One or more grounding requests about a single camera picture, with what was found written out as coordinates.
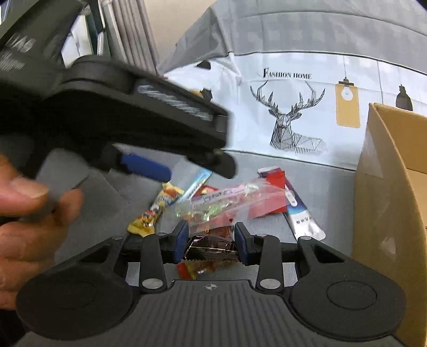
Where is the yellow snack packet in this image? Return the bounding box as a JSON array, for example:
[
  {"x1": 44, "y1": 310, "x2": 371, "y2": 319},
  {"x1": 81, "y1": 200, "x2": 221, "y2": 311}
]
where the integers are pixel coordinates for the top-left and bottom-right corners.
[{"x1": 127, "y1": 182, "x2": 185, "y2": 237}]

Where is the clear plastic candy bag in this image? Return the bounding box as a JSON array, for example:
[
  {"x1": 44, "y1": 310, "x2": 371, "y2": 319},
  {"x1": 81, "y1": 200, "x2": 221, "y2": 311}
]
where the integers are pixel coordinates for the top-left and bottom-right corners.
[{"x1": 175, "y1": 178, "x2": 289, "y2": 231}]

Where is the orange clear candy packet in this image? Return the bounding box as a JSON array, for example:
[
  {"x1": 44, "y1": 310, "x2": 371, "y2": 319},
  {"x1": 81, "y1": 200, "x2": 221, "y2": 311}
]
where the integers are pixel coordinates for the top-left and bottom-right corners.
[{"x1": 177, "y1": 260, "x2": 239, "y2": 280}]

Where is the dark brown chocolate packet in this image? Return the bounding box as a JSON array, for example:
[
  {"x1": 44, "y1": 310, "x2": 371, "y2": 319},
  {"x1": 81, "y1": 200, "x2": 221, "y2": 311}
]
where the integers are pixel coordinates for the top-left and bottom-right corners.
[{"x1": 182, "y1": 235, "x2": 239, "y2": 262}]

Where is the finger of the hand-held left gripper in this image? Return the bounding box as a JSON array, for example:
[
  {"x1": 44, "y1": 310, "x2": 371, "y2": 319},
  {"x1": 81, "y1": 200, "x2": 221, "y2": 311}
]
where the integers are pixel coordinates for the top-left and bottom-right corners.
[
  {"x1": 100, "y1": 143, "x2": 172, "y2": 182},
  {"x1": 185, "y1": 148, "x2": 237, "y2": 179}
]

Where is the brown cardboard box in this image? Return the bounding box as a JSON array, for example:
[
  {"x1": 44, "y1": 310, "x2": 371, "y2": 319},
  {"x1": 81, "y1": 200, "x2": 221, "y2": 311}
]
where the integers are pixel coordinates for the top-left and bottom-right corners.
[{"x1": 353, "y1": 103, "x2": 427, "y2": 344}]

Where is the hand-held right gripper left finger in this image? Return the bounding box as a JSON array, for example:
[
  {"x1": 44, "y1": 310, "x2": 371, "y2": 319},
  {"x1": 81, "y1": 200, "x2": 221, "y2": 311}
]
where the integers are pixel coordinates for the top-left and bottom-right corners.
[{"x1": 78, "y1": 221, "x2": 190, "y2": 294}]

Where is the person's left hand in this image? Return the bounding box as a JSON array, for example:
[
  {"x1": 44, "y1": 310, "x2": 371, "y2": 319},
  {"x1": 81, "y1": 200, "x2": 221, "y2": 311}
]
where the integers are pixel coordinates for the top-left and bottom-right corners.
[{"x1": 0, "y1": 157, "x2": 85, "y2": 311}]

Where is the red orange snack packet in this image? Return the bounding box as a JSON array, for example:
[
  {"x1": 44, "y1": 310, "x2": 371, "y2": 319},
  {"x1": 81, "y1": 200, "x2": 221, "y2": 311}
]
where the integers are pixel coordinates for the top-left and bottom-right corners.
[{"x1": 192, "y1": 185, "x2": 217, "y2": 201}]

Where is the deer print sofa cover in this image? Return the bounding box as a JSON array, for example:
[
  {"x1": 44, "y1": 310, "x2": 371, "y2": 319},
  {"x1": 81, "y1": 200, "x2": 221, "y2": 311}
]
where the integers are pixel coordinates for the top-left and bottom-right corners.
[{"x1": 157, "y1": 0, "x2": 427, "y2": 174}]

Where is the grey curtain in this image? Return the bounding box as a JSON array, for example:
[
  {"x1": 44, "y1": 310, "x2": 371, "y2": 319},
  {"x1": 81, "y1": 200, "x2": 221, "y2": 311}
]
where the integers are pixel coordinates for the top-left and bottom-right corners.
[{"x1": 100, "y1": 0, "x2": 159, "y2": 72}]

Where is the blue white stick packet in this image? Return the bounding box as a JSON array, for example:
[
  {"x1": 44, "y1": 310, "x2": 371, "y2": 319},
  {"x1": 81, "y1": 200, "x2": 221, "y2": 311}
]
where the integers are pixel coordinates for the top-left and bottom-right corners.
[{"x1": 182, "y1": 168, "x2": 214, "y2": 201}]

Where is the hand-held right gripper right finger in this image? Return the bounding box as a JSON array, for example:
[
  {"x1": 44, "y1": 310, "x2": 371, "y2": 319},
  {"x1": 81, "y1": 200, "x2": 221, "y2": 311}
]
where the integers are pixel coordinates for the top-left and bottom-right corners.
[{"x1": 234, "y1": 222, "x2": 356, "y2": 294}]

